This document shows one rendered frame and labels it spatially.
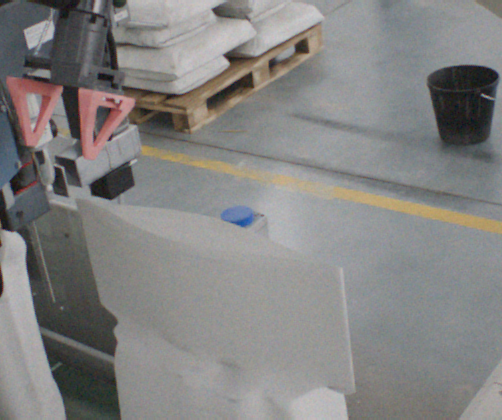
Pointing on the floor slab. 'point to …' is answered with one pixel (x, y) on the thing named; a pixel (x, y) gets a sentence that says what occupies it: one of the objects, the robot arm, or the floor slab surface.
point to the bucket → (463, 102)
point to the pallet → (251, 81)
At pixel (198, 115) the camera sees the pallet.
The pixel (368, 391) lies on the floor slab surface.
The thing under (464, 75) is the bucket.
